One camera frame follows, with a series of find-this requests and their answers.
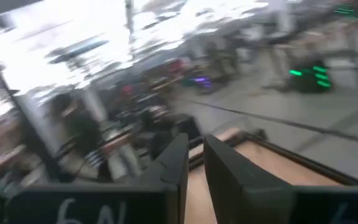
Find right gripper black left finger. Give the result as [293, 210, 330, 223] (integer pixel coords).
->
[140, 133, 190, 224]

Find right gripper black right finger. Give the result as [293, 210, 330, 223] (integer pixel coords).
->
[203, 134, 295, 224]

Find purple-lit black device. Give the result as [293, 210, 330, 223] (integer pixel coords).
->
[183, 74, 214, 94]

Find wooden table with black edge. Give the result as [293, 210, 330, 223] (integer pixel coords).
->
[188, 129, 358, 187]

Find person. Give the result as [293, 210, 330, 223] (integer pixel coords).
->
[50, 93, 105, 162]

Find green-lit black device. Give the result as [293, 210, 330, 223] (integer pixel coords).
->
[287, 60, 334, 94]

